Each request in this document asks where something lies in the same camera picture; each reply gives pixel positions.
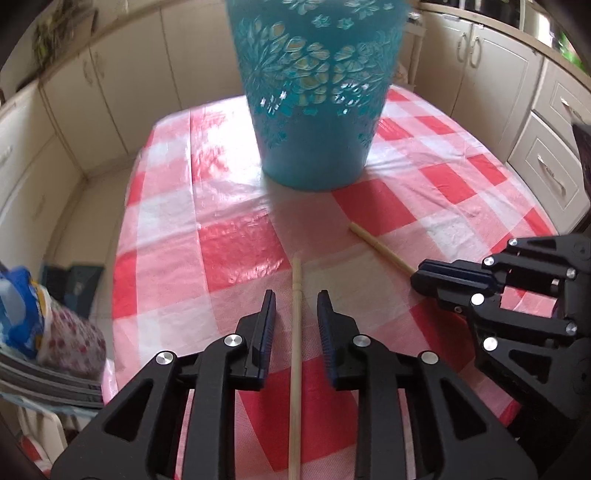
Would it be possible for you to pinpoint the dark cloth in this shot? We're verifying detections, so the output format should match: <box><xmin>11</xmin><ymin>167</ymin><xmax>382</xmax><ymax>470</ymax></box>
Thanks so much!
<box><xmin>571</xmin><ymin>119</ymin><xmax>591</xmax><ymax>188</ymax></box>

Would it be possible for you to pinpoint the red white checked tablecloth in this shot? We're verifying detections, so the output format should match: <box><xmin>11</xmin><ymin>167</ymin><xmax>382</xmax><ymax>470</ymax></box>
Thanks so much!
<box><xmin>99</xmin><ymin>85</ymin><xmax>561</xmax><ymax>480</ymax></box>

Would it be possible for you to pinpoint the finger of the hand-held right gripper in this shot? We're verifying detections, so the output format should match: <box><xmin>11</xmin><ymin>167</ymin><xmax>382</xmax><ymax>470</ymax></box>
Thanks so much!
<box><xmin>410</xmin><ymin>274</ymin><xmax>578</xmax><ymax>393</ymax></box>
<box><xmin>416</xmin><ymin>236</ymin><xmax>578</xmax><ymax>296</ymax></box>

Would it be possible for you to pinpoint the blue white plastic bag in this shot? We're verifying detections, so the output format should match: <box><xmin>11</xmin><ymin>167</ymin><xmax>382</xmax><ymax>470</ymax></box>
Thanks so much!
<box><xmin>0</xmin><ymin>265</ymin><xmax>52</xmax><ymax>361</ymax></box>

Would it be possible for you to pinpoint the dark plastic crate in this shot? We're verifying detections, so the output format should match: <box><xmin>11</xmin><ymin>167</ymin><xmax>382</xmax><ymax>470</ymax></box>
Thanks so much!
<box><xmin>39</xmin><ymin>262</ymin><xmax>105</xmax><ymax>320</ymax></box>

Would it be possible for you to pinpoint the floral cloth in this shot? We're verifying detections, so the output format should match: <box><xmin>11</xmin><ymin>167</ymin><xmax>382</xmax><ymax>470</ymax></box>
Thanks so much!
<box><xmin>36</xmin><ymin>286</ymin><xmax>108</xmax><ymax>385</ymax></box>

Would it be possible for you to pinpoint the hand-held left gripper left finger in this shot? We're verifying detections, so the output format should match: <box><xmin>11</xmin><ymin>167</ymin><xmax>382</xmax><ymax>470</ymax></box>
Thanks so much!
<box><xmin>51</xmin><ymin>290</ymin><xmax>277</xmax><ymax>480</ymax></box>

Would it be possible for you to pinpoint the teal perforated plastic basket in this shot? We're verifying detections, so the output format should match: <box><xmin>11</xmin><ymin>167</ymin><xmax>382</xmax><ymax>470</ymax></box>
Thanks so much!
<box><xmin>225</xmin><ymin>0</ymin><xmax>411</xmax><ymax>192</ymax></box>

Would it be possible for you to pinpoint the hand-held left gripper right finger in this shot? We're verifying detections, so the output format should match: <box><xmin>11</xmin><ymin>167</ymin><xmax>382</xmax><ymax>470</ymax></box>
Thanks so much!
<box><xmin>317</xmin><ymin>290</ymin><xmax>539</xmax><ymax>480</ymax></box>

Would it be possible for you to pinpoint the cream base cabinet row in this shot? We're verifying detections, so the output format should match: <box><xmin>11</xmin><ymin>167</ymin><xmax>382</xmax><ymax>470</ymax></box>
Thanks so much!
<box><xmin>0</xmin><ymin>0</ymin><xmax>247</xmax><ymax>282</ymax></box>

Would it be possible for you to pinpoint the wooden chopstick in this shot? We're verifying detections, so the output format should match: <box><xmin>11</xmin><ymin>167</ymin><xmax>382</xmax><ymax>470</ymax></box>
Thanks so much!
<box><xmin>288</xmin><ymin>257</ymin><xmax>304</xmax><ymax>480</ymax></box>
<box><xmin>348</xmin><ymin>222</ymin><xmax>416</xmax><ymax>275</ymax></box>

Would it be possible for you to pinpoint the cream two-door cabinet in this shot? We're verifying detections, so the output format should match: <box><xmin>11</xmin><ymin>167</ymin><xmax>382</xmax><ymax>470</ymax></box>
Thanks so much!
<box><xmin>414</xmin><ymin>9</ymin><xmax>543</xmax><ymax>163</ymax></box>

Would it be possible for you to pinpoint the striped mat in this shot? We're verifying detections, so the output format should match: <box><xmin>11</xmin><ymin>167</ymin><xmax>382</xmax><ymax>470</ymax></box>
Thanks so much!
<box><xmin>0</xmin><ymin>350</ymin><xmax>105</xmax><ymax>412</ymax></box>

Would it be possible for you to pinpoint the cream drawer unit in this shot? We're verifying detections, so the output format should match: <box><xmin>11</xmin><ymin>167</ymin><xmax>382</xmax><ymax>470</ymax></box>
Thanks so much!
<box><xmin>507</xmin><ymin>60</ymin><xmax>591</xmax><ymax>234</ymax></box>

